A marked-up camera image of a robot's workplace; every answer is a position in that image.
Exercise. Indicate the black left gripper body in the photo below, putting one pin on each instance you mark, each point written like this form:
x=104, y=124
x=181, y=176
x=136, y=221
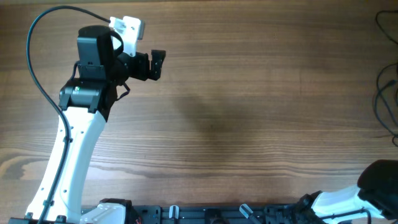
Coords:
x=138, y=66

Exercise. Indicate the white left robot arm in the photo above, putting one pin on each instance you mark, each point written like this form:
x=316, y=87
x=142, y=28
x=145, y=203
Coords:
x=107, y=58

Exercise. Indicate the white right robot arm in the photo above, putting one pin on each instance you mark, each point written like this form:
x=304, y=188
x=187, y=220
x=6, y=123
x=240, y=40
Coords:
x=374, y=196

